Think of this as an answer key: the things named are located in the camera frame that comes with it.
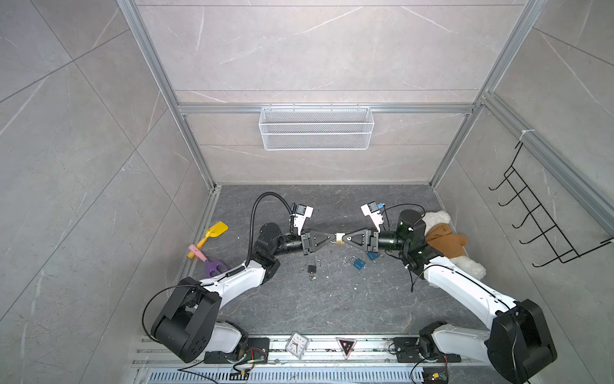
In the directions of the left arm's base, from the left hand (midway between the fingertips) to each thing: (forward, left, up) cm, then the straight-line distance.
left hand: (333, 235), depth 69 cm
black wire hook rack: (+3, -59, +7) cm, 59 cm away
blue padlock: (+3, -13, -26) cm, 29 cm away
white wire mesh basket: (+52, +2, +3) cm, 53 cm away
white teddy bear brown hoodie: (+10, -45, -19) cm, 50 cm away
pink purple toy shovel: (+4, +45, -28) cm, 53 cm away
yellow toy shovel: (+22, +47, -27) cm, 58 cm away
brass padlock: (-1, -2, -1) cm, 2 cm away
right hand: (0, -3, -2) cm, 4 cm away
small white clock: (-24, +12, -25) cm, 37 cm away
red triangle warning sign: (-25, -4, -26) cm, 36 cm away
